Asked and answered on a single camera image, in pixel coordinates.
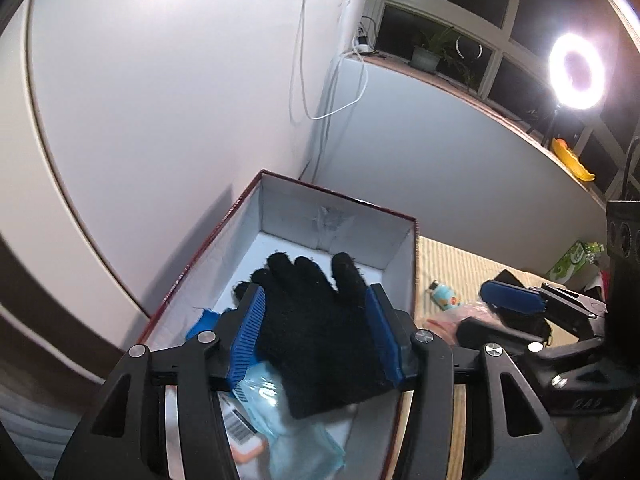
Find potted plant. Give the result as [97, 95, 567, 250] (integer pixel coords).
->
[412, 25, 476, 86]

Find window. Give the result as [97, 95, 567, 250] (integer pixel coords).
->
[367, 0, 640, 201]

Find ring light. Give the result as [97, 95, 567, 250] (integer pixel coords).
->
[547, 32, 608, 111]

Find white cable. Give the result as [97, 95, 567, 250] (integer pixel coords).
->
[290, 0, 371, 121]

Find black knit glove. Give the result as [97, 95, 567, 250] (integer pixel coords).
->
[235, 251, 401, 420]
[492, 269, 553, 346]

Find black tripod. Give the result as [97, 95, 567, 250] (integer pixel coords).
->
[542, 107, 561, 148]

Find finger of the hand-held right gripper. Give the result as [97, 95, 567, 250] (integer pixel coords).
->
[456, 317, 638, 415]
[479, 280, 608, 331]

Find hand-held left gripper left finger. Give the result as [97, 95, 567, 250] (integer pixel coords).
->
[52, 284, 268, 480]

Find green printed bag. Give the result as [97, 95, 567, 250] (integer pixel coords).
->
[545, 241, 606, 283]

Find yellow fruit tray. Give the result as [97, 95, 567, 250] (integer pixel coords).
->
[551, 139, 597, 182]

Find clear plastic bag red contents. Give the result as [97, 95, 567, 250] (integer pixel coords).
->
[425, 302, 496, 346]

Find small light blue bottle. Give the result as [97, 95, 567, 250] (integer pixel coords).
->
[427, 280, 461, 308]

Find blue cloth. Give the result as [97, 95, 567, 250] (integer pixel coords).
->
[187, 307, 236, 341]

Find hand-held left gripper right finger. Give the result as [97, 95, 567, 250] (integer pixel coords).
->
[364, 282, 581, 480]

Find orange tissue packet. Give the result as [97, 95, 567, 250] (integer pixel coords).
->
[220, 395, 268, 466]

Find red cardboard box white inside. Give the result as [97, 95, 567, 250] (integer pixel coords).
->
[120, 170, 418, 480]

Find light blue mask packet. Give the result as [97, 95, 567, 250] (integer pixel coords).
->
[232, 362, 346, 480]

